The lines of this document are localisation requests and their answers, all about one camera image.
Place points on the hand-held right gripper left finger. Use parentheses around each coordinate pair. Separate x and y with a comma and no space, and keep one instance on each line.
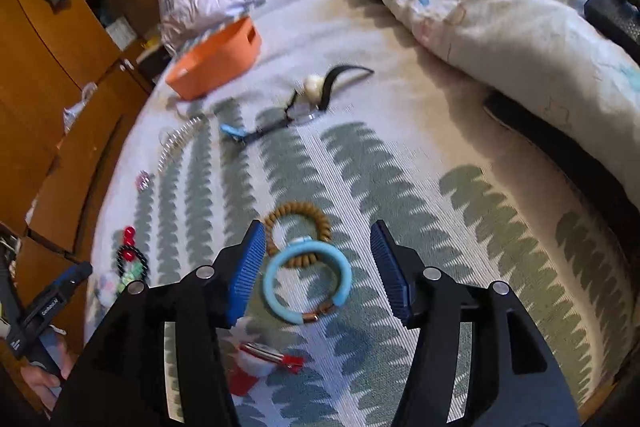
(247,267)

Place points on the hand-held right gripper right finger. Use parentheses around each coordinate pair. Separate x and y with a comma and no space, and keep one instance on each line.
(392,272)

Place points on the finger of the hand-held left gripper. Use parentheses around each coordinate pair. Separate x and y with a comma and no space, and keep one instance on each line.
(67,281)

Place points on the light blue bangle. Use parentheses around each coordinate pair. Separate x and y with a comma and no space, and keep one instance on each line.
(272,292)

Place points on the red bead hair clip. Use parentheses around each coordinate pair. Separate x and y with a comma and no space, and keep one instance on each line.
(130,237)

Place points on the santa hat hair clip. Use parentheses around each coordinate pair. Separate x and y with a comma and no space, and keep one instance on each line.
(255,359)

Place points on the orange plastic basket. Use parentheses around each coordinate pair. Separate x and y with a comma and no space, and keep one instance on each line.
(210,62)

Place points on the person's left hand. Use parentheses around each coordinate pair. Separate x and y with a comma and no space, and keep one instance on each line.
(42,382)

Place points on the green hair clip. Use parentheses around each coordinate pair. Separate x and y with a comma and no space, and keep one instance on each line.
(126,284)

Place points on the blue hair clip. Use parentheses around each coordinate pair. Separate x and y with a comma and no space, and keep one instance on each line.
(232,132)

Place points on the pearl claw hair clip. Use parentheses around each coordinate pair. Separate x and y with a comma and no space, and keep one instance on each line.
(172,149)

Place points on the plastic bag in drawer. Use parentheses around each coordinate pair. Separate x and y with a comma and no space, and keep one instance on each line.
(75,109)

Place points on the cream round bead ornament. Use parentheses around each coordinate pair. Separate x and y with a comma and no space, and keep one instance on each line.
(314,86)

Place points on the wooden wardrobe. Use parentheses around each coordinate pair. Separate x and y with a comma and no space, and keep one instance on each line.
(40,57)

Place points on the white paper bag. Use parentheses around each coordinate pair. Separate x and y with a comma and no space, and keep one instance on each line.
(122,34)

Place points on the black ribbed device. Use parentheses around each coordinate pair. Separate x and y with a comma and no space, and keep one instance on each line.
(610,19)

